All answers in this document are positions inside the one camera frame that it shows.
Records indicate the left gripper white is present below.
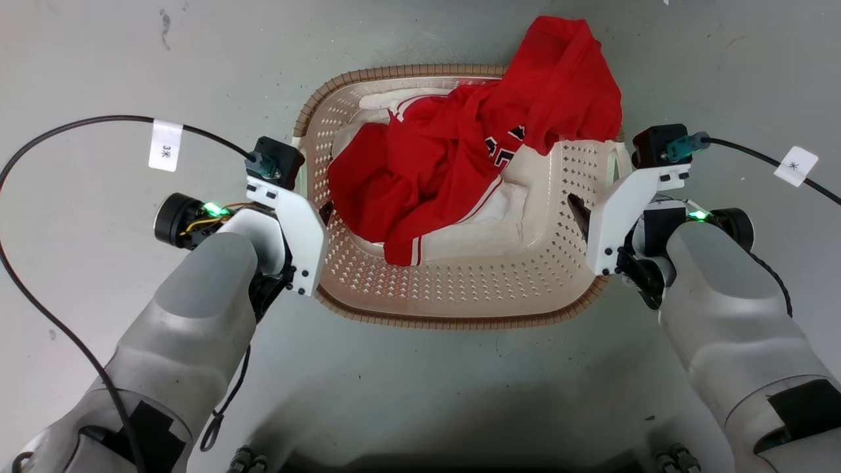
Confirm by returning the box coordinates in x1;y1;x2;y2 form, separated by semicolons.
222;175;334;321

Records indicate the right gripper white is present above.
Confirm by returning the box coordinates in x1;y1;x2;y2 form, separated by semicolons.
567;164;692;309

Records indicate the beige perforated plastic laundry basket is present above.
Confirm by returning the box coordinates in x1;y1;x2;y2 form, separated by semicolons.
292;63;626;331

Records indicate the white garment with red trim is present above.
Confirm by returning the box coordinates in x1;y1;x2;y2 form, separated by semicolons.
330;87;532;261

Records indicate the red sports jersey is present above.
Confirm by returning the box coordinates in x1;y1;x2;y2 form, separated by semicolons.
327;15;623;267

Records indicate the black base connector cluster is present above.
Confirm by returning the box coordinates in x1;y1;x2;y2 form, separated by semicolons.
226;445;270;473
654;443;702;473

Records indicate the white cable tag with print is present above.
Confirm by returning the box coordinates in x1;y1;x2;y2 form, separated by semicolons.
148;120;185;173

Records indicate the long black right camera cable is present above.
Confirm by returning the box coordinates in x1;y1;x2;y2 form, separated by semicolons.
704;137;841;206

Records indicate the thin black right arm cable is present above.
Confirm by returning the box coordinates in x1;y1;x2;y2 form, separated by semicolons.
748;252;794;319

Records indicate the thin black looped arm cable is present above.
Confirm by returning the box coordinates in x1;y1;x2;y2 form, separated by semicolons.
199;344;252;453

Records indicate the white cable tag with star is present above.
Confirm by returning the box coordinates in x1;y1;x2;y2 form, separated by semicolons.
773;145;820;189

